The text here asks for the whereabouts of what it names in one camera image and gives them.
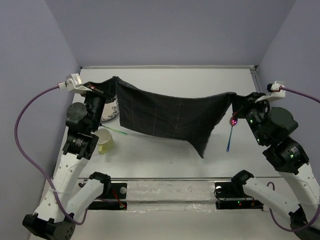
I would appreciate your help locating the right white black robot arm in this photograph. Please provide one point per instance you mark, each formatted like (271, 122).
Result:
(271, 128)

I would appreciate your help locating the iridescent green fork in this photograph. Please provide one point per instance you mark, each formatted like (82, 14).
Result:
(112, 129)

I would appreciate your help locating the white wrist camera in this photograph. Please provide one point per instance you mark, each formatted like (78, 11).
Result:
(276, 92)
(73, 84)

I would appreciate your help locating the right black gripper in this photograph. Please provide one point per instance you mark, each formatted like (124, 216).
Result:
(240, 103)

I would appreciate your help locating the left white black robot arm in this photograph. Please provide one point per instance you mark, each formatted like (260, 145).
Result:
(58, 214)

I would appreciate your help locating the pale yellow cup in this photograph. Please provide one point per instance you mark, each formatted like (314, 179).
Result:
(105, 141)

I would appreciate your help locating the white foam strip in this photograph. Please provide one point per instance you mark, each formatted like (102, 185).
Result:
(177, 191)

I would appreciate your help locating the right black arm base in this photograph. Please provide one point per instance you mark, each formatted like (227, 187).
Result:
(231, 197)

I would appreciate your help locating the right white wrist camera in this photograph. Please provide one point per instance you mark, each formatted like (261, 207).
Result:
(276, 92)

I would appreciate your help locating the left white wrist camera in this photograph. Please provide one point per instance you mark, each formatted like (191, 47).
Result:
(73, 84)

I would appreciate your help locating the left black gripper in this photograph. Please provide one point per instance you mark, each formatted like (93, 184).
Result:
(108, 86)

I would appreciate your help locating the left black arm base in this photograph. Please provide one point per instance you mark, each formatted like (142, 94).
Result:
(115, 200)

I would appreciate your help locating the blue white patterned plate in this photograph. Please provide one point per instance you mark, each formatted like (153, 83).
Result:
(110, 111)

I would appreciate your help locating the dark grey checked cloth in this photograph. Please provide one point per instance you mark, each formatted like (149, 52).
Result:
(178, 118)

